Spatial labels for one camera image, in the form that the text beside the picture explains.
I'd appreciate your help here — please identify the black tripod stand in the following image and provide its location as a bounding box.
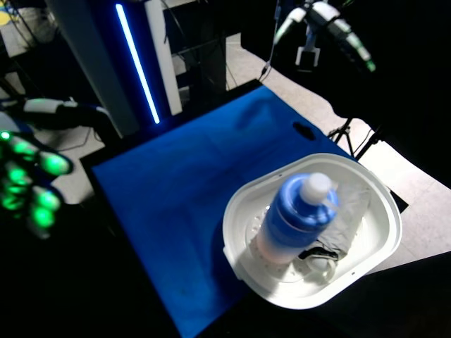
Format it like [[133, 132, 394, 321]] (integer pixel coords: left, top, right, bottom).
[[326, 118, 385, 161]]

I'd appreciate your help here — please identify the black metal rack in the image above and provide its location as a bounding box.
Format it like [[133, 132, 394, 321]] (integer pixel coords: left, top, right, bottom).
[[163, 0, 228, 92]]

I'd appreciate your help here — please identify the blue sports water bottle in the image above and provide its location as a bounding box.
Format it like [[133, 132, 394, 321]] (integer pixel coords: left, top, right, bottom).
[[255, 171, 340, 265]]

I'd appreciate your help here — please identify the white perforated oval basket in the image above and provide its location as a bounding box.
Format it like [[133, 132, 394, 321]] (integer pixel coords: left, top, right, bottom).
[[221, 151, 403, 311]]

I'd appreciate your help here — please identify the blue LED light strip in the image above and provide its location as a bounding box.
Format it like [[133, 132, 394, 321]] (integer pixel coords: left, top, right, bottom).
[[115, 3, 161, 125]]

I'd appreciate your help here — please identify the grey white pillar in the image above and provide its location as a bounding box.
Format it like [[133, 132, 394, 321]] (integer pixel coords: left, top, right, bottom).
[[45, 0, 140, 138]]

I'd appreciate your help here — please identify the white upright post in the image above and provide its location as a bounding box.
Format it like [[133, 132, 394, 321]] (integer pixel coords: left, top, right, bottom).
[[144, 0, 184, 116]]

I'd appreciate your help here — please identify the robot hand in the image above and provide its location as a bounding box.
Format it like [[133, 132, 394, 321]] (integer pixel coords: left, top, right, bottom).
[[0, 97, 113, 241], [273, 0, 377, 73]]

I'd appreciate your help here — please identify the grey umbrella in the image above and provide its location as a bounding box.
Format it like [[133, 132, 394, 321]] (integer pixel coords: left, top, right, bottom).
[[299, 182, 373, 282]]

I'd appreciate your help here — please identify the blue table mat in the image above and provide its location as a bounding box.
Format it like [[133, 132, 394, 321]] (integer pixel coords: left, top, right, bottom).
[[90, 85, 357, 337]]

